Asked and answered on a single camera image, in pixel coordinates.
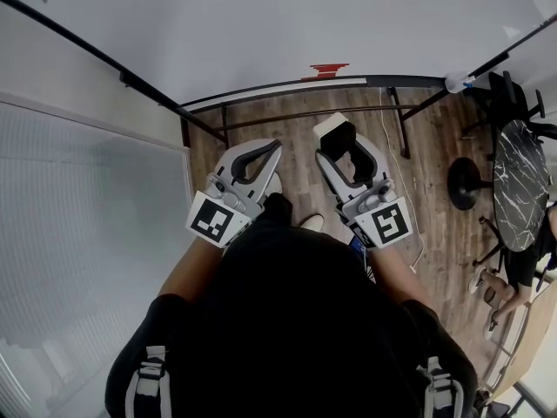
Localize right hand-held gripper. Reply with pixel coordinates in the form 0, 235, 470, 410
314, 134, 414, 250

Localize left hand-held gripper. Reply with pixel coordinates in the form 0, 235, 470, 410
185, 138, 283, 249

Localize white and black whiteboard eraser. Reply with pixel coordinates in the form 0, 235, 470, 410
312, 111, 359, 165

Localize person's left forearm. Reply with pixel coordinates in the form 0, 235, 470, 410
157, 237, 223, 300

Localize person's right forearm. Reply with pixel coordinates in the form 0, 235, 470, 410
369, 244, 432, 307

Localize whiteboard on black stand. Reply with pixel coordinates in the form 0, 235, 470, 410
0, 0, 557, 158

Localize person's left white shoe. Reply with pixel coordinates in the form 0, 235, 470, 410
266, 172, 285, 200

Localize person's white shoe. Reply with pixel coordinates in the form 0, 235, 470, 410
299, 214, 325, 233
266, 172, 285, 200

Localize person's black trousers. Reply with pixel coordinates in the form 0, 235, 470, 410
260, 192, 293, 234

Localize person's right white shoe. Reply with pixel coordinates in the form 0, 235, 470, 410
299, 214, 325, 233

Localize black device with blue screen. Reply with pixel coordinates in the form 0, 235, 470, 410
347, 236, 376, 279

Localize red marker pen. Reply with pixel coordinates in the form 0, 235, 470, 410
299, 62, 351, 82

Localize black star chair base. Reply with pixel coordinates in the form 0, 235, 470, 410
472, 215, 508, 269

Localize black marble round table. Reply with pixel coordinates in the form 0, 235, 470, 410
447, 118, 550, 252

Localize person's black shirt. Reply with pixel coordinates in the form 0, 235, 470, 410
104, 226, 479, 418

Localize black office chair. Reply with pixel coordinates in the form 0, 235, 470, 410
528, 119, 557, 144
460, 71, 547, 138

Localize light wooden desk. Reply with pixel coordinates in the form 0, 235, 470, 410
482, 276, 557, 404

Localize white power cable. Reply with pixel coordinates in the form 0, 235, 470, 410
377, 87, 426, 273

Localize grey black shoulder strap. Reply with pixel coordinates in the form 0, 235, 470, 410
124, 345, 173, 418
415, 355, 465, 418

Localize black window frame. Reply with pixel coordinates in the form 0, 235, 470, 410
511, 381, 557, 418

